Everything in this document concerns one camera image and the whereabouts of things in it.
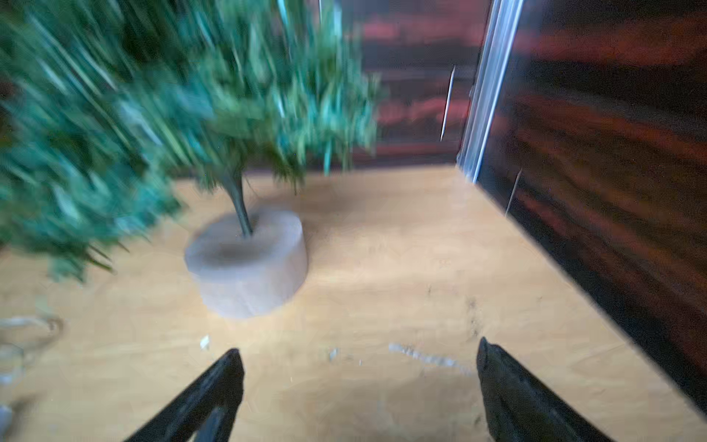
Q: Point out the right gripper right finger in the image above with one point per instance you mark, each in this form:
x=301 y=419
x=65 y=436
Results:
x=519 y=407

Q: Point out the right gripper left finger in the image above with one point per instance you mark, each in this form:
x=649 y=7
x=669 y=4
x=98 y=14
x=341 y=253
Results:
x=206 y=410

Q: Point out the decorated christmas tree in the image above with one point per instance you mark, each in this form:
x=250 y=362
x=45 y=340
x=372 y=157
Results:
x=104 y=104

